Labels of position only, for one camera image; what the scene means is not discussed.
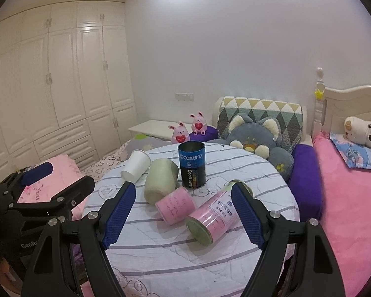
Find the pink fleece blanket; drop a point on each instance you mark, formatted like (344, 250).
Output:
(352, 216)

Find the pink labelled can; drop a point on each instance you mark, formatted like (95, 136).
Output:
(215, 219)

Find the cream bed frame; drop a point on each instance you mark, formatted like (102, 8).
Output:
(343, 102)

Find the large purple cushion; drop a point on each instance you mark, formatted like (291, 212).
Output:
(306, 176)

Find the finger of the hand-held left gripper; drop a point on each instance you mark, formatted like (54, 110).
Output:
(72, 191)
(37, 170)

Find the pale green cup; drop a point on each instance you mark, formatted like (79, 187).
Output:
(160, 183)

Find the cream wardrobe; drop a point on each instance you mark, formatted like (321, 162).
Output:
(61, 83)

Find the white bedside table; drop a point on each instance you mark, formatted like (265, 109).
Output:
(151, 128)

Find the white wall socket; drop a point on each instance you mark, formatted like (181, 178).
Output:
(184, 96)

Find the beige plush dog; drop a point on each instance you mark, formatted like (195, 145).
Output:
(363, 131)

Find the heart print bedsheet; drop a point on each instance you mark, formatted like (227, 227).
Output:
(111, 161)

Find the grey cat plush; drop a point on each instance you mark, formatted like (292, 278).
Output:
(259, 139)

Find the blue metal can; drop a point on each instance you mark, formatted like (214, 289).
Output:
(191, 164)

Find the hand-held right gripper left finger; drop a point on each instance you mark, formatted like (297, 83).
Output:
(117, 213)

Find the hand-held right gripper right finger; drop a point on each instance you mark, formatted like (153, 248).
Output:
(247, 219)

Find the pink bunny toy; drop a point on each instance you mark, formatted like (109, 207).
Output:
(179, 133)
(198, 124)

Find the round table with striped cloth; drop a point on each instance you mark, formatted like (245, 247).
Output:
(173, 253)

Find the yellow star decoration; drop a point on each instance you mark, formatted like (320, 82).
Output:
(319, 93)

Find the blue printed pillow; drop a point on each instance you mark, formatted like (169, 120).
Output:
(355, 156)

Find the small purple cushion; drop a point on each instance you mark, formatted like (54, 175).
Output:
(209, 132)

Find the small pink cup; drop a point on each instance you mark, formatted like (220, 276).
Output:
(175, 205)

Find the triangle pattern quilted cover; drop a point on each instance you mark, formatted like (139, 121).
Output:
(281, 111)

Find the pink floral quilt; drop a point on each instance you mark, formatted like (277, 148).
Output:
(58, 167)

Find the white paper cup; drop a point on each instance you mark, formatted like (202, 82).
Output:
(136, 164)

